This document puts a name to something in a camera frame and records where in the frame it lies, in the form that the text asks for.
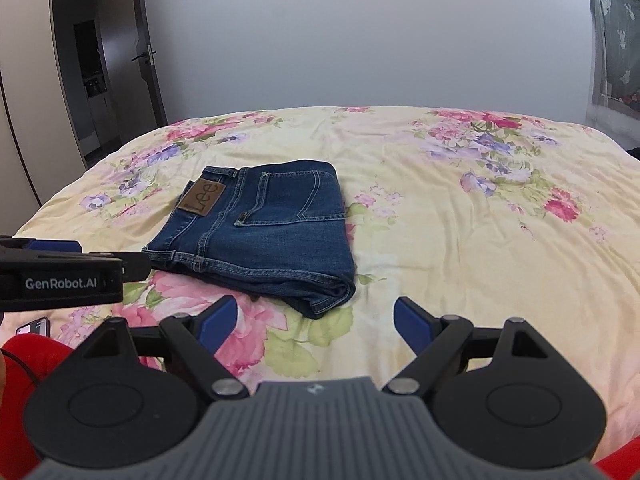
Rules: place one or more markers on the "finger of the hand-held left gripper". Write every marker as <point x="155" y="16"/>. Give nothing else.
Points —
<point x="135" y="267"/>
<point x="55" y="246"/>

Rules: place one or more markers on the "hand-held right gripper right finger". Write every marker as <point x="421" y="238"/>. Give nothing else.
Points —
<point x="412" y="325"/>

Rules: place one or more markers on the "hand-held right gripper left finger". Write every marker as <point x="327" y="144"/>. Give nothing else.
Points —
<point x="218" y="325"/>

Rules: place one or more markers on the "blue denim pants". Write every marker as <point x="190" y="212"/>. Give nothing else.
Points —
<point x="270" y="240"/>

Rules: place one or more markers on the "smartphone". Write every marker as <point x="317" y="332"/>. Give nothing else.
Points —
<point x="35" y="327"/>

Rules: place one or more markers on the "floral yellow bed sheet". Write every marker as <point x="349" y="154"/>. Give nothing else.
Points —
<point x="475" y="240"/>

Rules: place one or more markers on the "red garment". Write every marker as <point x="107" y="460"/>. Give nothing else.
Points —
<point x="25" y="410"/>

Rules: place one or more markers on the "beige wardrobe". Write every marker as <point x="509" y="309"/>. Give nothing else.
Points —
<point x="30" y="85"/>

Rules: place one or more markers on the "dark door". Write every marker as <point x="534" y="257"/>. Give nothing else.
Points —
<point x="150" y="20"/>

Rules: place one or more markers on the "dark object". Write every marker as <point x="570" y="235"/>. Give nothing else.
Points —
<point x="635" y="153"/>

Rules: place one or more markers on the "grey patterned curtain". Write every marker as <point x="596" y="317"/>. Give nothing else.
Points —
<point x="620" y="45"/>

